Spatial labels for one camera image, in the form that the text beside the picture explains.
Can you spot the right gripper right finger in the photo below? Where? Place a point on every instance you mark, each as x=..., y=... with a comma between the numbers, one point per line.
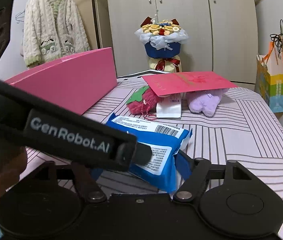
x=194, y=172

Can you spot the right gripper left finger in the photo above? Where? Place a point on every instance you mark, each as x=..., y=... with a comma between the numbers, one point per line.
x=85, y=186

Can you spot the blue wet wipes pack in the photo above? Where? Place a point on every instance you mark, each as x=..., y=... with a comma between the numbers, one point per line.
x=159, y=174

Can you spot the pink cardboard box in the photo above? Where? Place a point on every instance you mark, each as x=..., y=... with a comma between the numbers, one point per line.
x=75, y=82

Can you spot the red strawberry plush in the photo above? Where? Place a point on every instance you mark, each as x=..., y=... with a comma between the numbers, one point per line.
x=142, y=102

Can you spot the red envelope card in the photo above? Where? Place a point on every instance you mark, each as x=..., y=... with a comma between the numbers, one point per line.
x=174, y=83

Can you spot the white tissue pack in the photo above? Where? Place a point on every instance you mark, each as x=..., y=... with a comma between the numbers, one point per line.
x=169, y=107

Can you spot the purple plush toy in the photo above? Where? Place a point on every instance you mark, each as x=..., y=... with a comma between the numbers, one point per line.
x=205, y=101

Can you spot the cream knitted cardigan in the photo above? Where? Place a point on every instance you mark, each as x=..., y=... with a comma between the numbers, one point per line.
x=52, y=29

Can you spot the colourful paper gift bag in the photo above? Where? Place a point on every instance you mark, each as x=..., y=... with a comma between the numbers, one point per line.
x=269, y=79

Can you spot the flower bouquet blue wrap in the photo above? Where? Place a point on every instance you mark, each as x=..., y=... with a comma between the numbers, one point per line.
x=162, y=41

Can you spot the beige wardrobe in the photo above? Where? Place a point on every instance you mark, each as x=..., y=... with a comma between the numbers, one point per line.
x=204, y=35

